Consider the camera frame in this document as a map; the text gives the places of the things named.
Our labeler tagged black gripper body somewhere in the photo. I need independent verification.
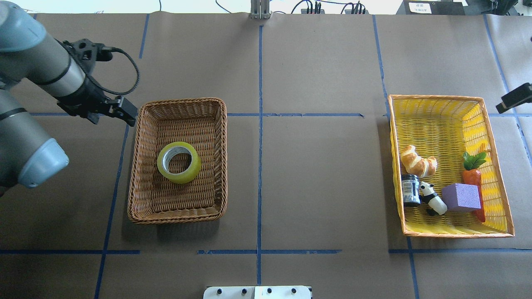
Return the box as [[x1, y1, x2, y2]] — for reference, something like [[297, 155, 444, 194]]
[[56, 75, 112, 124]]

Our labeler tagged yellow tape roll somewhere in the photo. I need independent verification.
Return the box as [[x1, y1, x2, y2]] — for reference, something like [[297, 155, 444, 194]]
[[157, 142, 202, 185]]

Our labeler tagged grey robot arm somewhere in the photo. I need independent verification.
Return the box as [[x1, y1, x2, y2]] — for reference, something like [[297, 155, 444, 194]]
[[0, 0, 140, 193]]

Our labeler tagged brown wicker basket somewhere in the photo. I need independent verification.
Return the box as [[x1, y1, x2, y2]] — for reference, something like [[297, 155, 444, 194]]
[[127, 97, 228, 225]]

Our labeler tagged yellow plastic basket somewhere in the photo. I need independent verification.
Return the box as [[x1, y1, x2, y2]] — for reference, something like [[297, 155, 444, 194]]
[[387, 95, 515, 238]]

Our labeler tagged black power strip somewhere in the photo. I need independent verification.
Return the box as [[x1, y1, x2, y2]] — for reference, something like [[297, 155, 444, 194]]
[[341, 1, 367, 15], [300, 0, 325, 15]]

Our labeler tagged black power strip right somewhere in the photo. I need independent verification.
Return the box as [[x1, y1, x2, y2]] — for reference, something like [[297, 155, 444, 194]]
[[341, 1, 367, 15]]

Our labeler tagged toy croissant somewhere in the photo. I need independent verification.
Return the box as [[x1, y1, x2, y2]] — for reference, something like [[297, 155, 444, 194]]
[[400, 145, 438, 178]]

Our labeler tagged small dark jar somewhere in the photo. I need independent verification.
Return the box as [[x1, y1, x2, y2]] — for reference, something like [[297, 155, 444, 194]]
[[401, 174, 421, 207]]

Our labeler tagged toy panda figure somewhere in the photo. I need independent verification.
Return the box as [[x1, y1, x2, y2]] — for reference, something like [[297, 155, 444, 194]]
[[419, 181, 447, 216]]

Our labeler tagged black box with label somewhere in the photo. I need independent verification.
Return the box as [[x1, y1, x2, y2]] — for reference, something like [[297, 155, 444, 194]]
[[396, 0, 465, 15]]

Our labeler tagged purple foam block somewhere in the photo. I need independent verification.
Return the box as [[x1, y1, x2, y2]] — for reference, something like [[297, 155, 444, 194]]
[[441, 183, 481, 213]]

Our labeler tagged toy carrot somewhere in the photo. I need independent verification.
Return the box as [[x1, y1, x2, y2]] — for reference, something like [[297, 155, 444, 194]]
[[462, 152, 487, 223]]

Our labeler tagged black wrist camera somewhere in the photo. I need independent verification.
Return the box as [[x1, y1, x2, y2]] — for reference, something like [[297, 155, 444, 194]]
[[496, 83, 532, 114], [59, 39, 113, 62]]

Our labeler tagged black camera cable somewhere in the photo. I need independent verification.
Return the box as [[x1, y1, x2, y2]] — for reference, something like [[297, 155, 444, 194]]
[[89, 47, 140, 96]]

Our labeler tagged grey metal post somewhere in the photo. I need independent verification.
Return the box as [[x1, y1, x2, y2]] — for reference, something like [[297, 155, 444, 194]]
[[249, 0, 271, 20]]

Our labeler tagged white bracket plate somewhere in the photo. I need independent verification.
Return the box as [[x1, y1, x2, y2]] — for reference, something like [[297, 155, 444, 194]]
[[203, 285, 313, 299]]

